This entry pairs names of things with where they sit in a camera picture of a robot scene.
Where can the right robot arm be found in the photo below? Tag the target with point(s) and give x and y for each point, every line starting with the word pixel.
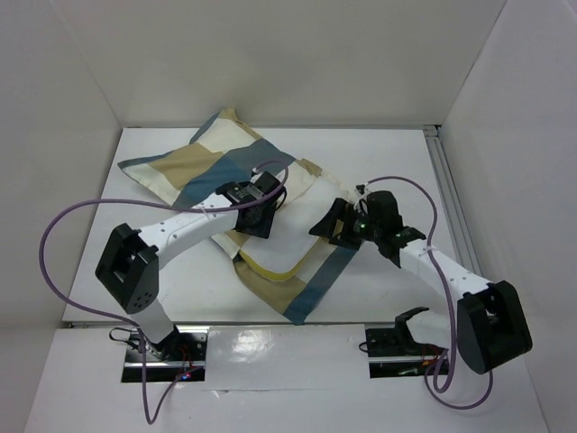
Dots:
pixel 487 327

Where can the aluminium rail front edge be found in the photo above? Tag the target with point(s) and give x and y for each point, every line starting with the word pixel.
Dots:
pixel 117 323

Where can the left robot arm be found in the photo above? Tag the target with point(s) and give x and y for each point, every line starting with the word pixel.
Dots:
pixel 129 267

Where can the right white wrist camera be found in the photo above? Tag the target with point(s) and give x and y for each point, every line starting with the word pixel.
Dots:
pixel 363 196

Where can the blue beige checked pillowcase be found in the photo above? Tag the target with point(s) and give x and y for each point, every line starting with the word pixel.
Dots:
pixel 226 149

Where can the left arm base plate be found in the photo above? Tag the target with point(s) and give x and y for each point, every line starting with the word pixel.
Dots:
pixel 186 360

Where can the white pillow yellow edge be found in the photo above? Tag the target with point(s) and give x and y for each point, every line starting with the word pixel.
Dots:
pixel 290 249

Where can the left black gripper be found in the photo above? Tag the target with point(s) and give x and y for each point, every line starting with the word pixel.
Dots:
pixel 261 227

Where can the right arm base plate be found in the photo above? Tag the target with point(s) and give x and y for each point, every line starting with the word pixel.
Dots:
pixel 405 347

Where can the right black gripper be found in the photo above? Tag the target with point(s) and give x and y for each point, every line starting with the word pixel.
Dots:
pixel 344 228

